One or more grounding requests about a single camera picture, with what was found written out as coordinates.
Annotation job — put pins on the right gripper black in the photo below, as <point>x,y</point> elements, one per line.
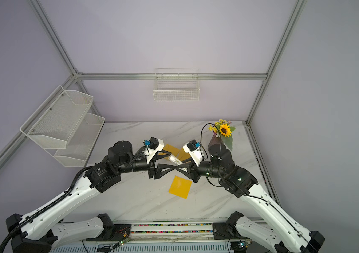
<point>194,173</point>

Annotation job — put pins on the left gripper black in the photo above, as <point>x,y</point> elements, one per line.
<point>152,172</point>

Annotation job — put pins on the white glue stick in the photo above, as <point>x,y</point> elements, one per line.
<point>174,160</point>

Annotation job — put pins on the yellow envelope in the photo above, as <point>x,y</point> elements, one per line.
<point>182,155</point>
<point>170,149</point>
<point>180,187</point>

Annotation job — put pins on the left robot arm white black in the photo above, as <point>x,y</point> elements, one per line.
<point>42,230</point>

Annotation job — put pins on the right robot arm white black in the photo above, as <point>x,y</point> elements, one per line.
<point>284,234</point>

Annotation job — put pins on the dark purple vase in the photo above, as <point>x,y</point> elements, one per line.
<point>216,139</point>

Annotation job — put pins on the sunflower bouquet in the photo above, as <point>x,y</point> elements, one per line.
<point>224,129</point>

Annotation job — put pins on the lower white mesh shelf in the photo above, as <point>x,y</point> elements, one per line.
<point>81,145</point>

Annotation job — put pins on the white mesh shelf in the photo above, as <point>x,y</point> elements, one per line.
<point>53,125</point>
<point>81,145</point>

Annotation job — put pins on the upper white mesh shelf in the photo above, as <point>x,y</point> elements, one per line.
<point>53,125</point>

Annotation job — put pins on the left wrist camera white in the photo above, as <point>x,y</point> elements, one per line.
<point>153,146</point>

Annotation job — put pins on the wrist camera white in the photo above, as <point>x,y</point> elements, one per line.
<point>193,148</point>
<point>153,146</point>

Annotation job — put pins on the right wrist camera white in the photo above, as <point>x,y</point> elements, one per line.
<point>193,148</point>

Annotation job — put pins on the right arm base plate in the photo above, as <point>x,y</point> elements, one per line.
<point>227,229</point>

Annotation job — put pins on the white wire wall basket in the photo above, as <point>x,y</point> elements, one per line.
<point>176,85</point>

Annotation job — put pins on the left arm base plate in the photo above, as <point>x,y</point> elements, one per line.
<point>112,231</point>

